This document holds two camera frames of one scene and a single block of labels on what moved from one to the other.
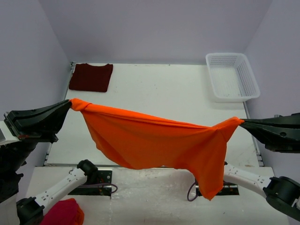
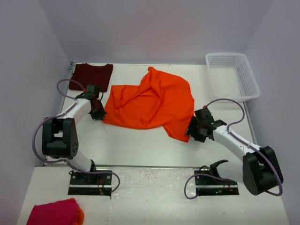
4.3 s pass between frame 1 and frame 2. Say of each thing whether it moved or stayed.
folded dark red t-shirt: stayed
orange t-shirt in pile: stayed
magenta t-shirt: stayed
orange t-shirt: moved
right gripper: moved
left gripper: moved
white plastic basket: stayed
